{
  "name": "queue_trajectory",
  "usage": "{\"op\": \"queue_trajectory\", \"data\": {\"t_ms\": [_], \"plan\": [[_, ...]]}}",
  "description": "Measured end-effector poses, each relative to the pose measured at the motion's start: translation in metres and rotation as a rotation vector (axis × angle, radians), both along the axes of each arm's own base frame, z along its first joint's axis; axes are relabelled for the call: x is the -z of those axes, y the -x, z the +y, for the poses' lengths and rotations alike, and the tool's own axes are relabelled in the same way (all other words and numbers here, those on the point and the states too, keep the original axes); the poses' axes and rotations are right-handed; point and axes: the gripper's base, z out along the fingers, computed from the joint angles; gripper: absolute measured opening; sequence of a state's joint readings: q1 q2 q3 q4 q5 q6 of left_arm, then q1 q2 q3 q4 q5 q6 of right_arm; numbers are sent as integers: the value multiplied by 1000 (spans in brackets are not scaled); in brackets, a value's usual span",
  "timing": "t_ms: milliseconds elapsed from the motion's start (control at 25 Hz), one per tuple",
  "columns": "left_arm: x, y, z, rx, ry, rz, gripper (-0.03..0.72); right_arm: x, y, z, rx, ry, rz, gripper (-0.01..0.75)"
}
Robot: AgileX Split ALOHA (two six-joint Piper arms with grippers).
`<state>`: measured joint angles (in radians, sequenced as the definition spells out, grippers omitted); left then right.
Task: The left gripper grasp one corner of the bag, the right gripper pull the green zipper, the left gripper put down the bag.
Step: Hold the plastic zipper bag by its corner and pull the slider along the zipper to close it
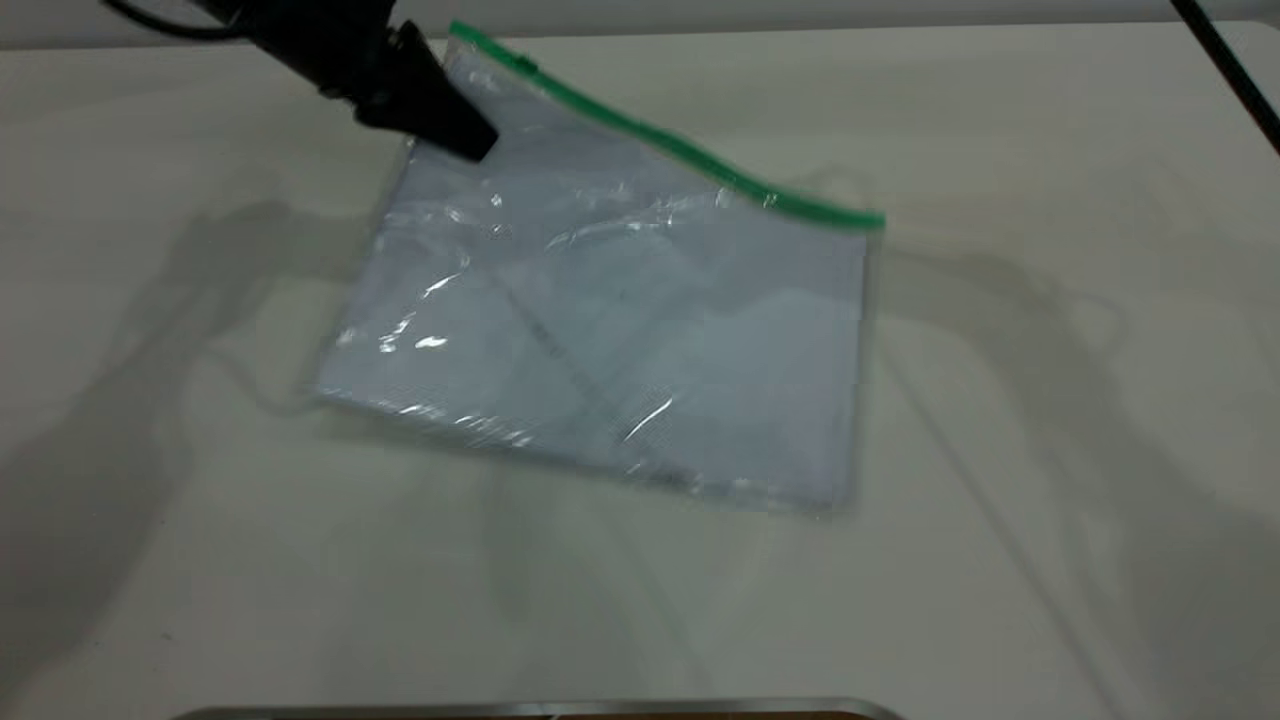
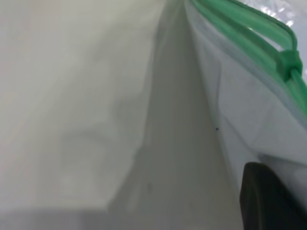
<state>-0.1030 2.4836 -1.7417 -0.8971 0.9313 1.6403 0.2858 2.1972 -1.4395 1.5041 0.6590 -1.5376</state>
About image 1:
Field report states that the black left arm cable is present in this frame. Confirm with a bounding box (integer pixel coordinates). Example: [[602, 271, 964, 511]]
[[100, 0, 241, 43]]

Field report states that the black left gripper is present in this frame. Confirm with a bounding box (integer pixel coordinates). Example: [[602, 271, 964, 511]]
[[240, 0, 499, 164]]

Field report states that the silver metal bar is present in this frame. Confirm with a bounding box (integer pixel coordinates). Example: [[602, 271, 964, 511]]
[[170, 697, 901, 720]]

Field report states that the clear plastic green-zip bag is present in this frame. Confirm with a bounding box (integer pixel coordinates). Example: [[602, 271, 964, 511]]
[[312, 20, 887, 516]]

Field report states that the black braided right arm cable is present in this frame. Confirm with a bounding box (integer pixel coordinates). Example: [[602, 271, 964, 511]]
[[1170, 0, 1280, 156]]

